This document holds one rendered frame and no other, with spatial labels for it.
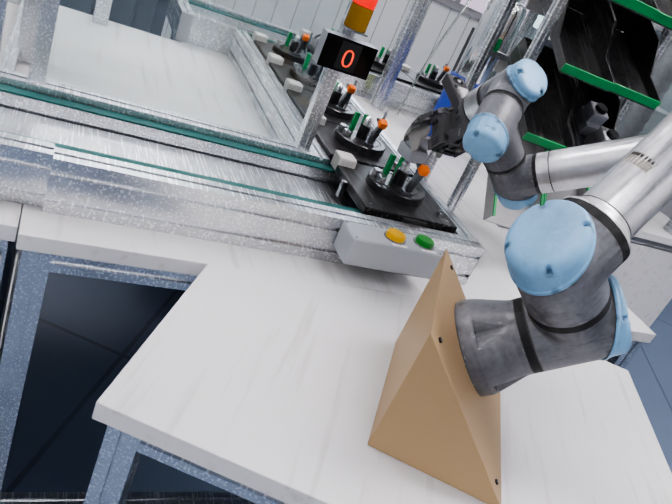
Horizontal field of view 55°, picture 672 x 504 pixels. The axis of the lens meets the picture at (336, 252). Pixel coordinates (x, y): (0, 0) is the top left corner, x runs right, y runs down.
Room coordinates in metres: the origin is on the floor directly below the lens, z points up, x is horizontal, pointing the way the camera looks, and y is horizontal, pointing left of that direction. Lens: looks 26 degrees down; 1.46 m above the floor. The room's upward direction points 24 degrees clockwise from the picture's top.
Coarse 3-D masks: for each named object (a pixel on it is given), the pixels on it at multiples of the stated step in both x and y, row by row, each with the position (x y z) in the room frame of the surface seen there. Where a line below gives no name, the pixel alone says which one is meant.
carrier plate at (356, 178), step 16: (352, 176) 1.39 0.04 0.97; (352, 192) 1.32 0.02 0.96; (368, 192) 1.34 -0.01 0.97; (368, 208) 1.26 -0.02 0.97; (384, 208) 1.29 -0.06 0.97; (400, 208) 1.33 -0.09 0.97; (416, 208) 1.37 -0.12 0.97; (432, 208) 1.42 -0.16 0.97; (432, 224) 1.34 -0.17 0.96; (448, 224) 1.37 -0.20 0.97
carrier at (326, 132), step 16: (320, 128) 1.63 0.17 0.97; (336, 128) 1.62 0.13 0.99; (352, 128) 1.67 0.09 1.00; (368, 128) 1.63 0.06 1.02; (320, 144) 1.54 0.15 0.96; (336, 144) 1.56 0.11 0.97; (352, 144) 1.57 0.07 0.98; (368, 144) 1.58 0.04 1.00; (384, 144) 1.74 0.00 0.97; (368, 160) 1.55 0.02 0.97; (384, 160) 1.61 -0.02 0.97
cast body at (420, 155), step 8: (400, 144) 1.43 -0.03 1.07; (408, 144) 1.40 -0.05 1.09; (424, 144) 1.40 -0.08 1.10; (400, 152) 1.41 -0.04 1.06; (408, 152) 1.39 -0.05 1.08; (416, 152) 1.38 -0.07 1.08; (424, 152) 1.40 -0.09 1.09; (408, 160) 1.38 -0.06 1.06; (416, 160) 1.39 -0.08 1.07; (424, 160) 1.40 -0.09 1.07
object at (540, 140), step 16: (544, 48) 1.69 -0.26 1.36; (512, 64) 1.66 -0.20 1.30; (544, 64) 1.72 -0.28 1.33; (560, 80) 1.68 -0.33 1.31; (544, 96) 1.65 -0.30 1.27; (560, 96) 1.65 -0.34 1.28; (528, 112) 1.56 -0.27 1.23; (544, 112) 1.59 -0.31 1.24; (560, 112) 1.61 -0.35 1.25; (528, 128) 1.51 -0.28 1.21; (544, 128) 1.54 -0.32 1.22; (560, 128) 1.58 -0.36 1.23; (544, 144) 1.47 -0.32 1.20; (560, 144) 1.48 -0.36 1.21
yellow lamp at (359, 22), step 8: (352, 8) 1.41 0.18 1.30; (360, 8) 1.40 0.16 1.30; (352, 16) 1.40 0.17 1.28; (360, 16) 1.40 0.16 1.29; (368, 16) 1.41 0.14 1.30; (344, 24) 1.41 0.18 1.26; (352, 24) 1.40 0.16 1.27; (360, 24) 1.40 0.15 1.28; (368, 24) 1.43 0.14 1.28; (360, 32) 1.41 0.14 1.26
